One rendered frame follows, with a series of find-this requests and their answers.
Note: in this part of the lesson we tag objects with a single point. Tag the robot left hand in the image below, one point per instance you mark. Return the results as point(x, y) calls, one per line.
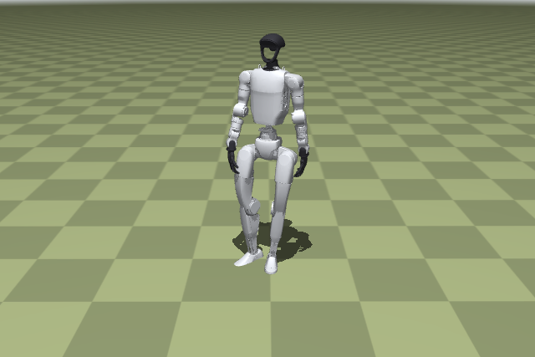
point(303, 162)

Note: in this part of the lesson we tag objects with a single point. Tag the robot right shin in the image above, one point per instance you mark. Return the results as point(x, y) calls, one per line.
point(250, 225)

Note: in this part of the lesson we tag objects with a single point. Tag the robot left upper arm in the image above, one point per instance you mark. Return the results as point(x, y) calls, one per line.
point(295, 83)

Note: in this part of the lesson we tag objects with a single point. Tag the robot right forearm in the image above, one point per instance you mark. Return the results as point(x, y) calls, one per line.
point(235, 129)

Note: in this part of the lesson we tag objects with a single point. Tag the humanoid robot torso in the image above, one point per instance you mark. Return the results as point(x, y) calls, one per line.
point(270, 97)

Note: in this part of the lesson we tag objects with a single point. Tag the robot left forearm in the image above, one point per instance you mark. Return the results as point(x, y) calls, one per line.
point(302, 134)

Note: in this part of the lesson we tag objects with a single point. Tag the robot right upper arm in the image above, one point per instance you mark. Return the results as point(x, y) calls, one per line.
point(241, 108)

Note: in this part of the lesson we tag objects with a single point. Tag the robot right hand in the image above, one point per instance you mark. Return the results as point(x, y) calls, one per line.
point(230, 154)

